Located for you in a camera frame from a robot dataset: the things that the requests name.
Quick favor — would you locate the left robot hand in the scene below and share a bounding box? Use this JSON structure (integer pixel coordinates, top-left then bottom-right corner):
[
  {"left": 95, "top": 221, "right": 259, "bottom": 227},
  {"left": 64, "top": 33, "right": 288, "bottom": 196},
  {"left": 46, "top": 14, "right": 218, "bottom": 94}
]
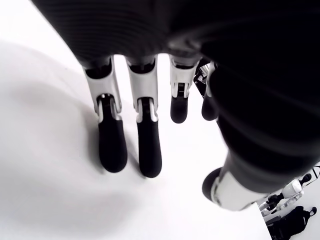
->
[{"left": 32, "top": 0, "right": 320, "bottom": 212}]

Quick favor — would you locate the white humanoid robot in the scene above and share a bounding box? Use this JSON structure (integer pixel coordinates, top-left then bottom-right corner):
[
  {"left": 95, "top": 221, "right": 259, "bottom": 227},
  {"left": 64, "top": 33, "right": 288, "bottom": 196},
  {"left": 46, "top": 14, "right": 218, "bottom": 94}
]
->
[{"left": 264, "top": 172, "right": 313, "bottom": 213}]

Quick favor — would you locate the dark background figure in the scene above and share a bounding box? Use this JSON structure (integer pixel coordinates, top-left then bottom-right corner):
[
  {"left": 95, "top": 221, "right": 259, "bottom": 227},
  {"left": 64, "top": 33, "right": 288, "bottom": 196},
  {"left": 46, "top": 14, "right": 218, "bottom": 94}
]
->
[{"left": 268, "top": 206, "right": 318, "bottom": 240}]

